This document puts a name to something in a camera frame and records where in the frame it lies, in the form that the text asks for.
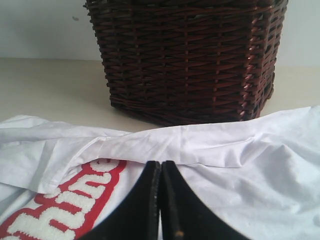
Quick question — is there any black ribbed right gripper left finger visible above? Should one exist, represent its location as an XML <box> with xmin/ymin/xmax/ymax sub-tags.
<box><xmin>80</xmin><ymin>161</ymin><xmax>161</xmax><ymax>240</ymax></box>

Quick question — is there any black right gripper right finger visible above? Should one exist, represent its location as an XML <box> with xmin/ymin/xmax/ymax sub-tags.
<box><xmin>159</xmin><ymin>161</ymin><xmax>248</xmax><ymax>240</ymax></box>

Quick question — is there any white shirt with red lettering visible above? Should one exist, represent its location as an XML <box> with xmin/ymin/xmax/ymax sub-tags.
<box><xmin>0</xmin><ymin>106</ymin><xmax>320</xmax><ymax>240</ymax></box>

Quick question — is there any brown wicker laundry basket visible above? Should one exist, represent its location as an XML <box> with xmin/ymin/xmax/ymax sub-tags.
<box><xmin>84</xmin><ymin>0</ymin><xmax>288</xmax><ymax>126</ymax></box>

